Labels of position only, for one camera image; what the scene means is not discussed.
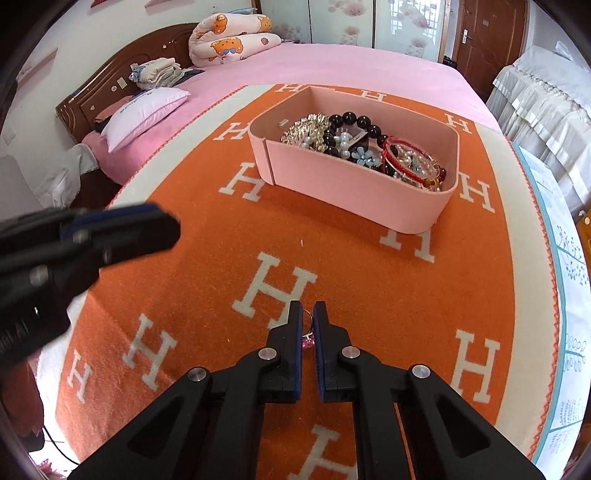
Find pink bed sheet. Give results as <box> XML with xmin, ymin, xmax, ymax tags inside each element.
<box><xmin>81</xmin><ymin>43</ymin><xmax>502</xmax><ymax>185</ymax></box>

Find red string bracelet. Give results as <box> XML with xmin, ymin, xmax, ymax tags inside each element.
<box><xmin>380</xmin><ymin>136</ymin><xmax>440</xmax><ymax>186</ymax></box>

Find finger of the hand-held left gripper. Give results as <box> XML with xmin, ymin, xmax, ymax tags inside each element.
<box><xmin>60</xmin><ymin>202</ymin><xmax>182</xmax><ymax>268</ymax></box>

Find amber bead bracelet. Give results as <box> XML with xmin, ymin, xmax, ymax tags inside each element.
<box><xmin>414</xmin><ymin>165</ymin><xmax>450</xmax><ymax>193</ymax></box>

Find blue flower hair clip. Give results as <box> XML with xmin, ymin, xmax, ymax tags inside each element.
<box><xmin>352</xmin><ymin>148</ymin><xmax>382</xmax><ymax>168</ymax></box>

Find white pearl bracelet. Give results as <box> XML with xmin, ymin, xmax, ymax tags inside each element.
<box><xmin>300</xmin><ymin>131</ymin><xmax>354</xmax><ymax>160</ymax></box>

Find white lace furniture cover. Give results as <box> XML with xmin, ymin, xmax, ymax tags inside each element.
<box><xmin>485</xmin><ymin>41</ymin><xmax>591</xmax><ymax>219</ymax></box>

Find rolled bear-print quilt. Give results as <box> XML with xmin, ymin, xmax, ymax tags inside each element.
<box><xmin>188</xmin><ymin>13</ymin><xmax>283</xmax><ymax>68</ymax></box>

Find black bead bracelet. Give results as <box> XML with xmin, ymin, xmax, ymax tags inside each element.
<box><xmin>322</xmin><ymin>111</ymin><xmax>391</xmax><ymax>158</ymax></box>

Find orange letter-print blanket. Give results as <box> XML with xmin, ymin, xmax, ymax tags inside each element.
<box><xmin>34</xmin><ymin>83</ymin><xmax>562</xmax><ymax>480</ymax></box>

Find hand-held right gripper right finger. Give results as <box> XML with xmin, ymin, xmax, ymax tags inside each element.
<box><xmin>313</xmin><ymin>301</ymin><xmax>546</xmax><ymax>480</ymax></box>

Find gold rhinestone bracelet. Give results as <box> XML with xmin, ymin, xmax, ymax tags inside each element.
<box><xmin>281</xmin><ymin>113</ymin><xmax>331</xmax><ymax>151</ymax></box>

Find pale blue printed sheet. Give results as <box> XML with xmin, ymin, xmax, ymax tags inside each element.
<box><xmin>512</xmin><ymin>141</ymin><xmax>591</xmax><ymax>464</ymax></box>

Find flower-print wardrobe doors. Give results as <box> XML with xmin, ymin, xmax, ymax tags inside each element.
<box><xmin>259</xmin><ymin>0</ymin><xmax>445</xmax><ymax>62</ymax></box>

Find pink jewelry box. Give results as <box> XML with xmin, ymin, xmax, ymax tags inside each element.
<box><xmin>248</xmin><ymin>85</ymin><xmax>459</xmax><ymax>234</ymax></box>

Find white pink pillow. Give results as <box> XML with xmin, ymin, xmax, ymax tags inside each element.
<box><xmin>100</xmin><ymin>88</ymin><xmax>191</xmax><ymax>154</ymax></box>

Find brown wooden headboard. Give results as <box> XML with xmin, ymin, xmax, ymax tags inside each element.
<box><xmin>55</xmin><ymin>23</ymin><xmax>200</xmax><ymax>141</ymax></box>

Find pile of folded clothes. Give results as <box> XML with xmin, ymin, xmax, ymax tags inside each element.
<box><xmin>128</xmin><ymin>57</ymin><xmax>205</xmax><ymax>91</ymax></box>

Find ring with pink charm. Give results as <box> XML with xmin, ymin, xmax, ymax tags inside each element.
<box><xmin>300</xmin><ymin>308</ymin><xmax>320</xmax><ymax>352</ymax></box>

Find black cable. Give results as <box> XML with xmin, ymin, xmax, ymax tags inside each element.
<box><xmin>41</xmin><ymin>424</ymin><xmax>81</xmax><ymax>464</ymax></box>

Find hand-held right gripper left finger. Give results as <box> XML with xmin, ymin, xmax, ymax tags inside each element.
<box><xmin>68</xmin><ymin>300</ymin><xmax>305</xmax><ymax>480</ymax></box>

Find brown wooden door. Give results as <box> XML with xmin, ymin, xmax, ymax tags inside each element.
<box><xmin>450</xmin><ymin>0</ymin><xmax>530</xmax><ymax>101</ymax></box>

